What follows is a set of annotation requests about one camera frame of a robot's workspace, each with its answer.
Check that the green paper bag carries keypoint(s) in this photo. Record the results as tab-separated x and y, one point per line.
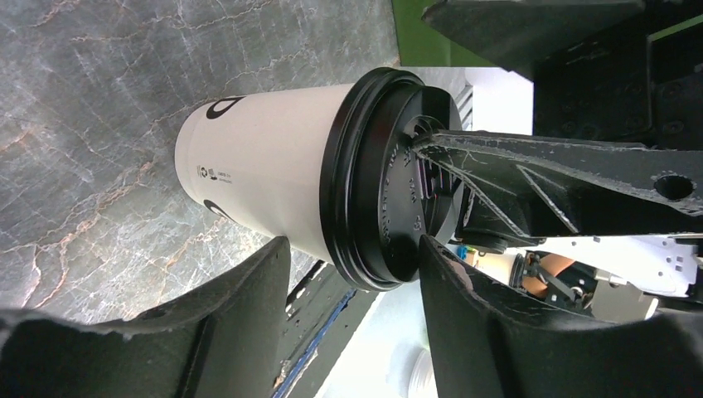
421	46

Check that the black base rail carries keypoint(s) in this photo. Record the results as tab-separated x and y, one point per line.
321	316

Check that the single white paper cup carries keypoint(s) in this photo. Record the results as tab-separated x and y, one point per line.
257	160

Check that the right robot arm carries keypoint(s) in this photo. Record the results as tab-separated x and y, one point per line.
657	264

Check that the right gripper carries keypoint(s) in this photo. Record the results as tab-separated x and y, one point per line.
632	74

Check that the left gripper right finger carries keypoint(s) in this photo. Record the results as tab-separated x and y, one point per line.
489	340

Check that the white paper cup stack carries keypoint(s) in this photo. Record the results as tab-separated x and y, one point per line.
422	382

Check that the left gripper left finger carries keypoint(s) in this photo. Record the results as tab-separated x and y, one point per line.
217	340

